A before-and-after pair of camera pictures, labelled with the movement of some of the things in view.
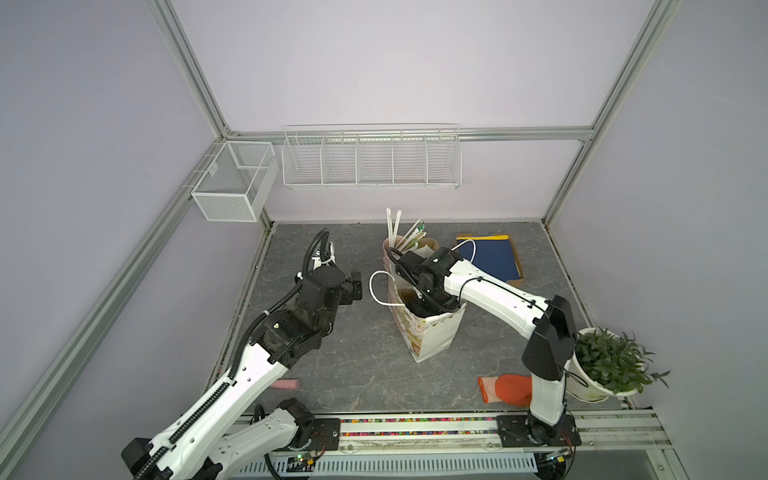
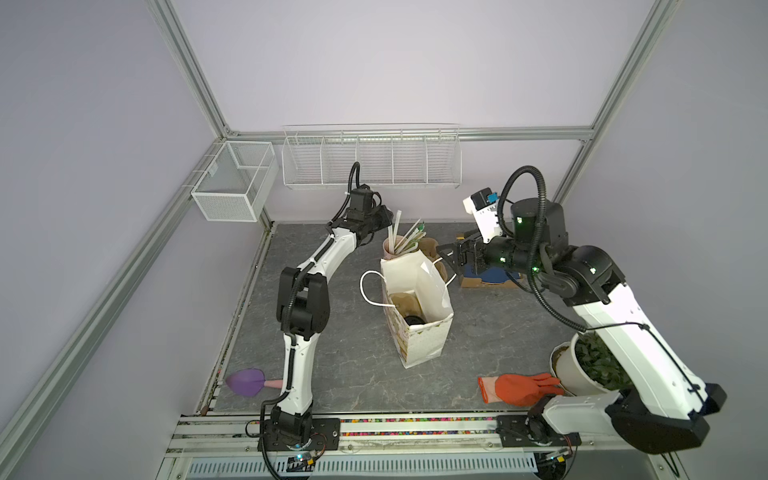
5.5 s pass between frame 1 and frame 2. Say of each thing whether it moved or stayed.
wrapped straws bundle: stayed
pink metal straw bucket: stayed
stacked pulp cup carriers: stayed
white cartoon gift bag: moved
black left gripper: moved
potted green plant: stayed
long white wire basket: stayed
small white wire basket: stayed
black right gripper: moved
